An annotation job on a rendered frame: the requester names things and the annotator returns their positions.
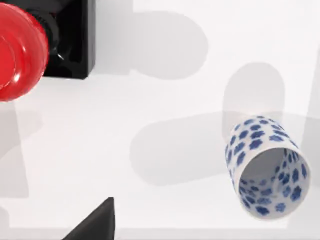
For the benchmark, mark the white cup with blue flowers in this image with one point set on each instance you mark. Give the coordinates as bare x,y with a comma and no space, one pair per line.
265,165

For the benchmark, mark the black square button base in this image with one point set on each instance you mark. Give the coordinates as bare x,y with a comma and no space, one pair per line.
75,40

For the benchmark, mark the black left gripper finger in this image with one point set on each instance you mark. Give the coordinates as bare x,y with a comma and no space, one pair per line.
100,222

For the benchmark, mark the red push button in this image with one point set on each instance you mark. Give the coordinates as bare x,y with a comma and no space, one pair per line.
20,52

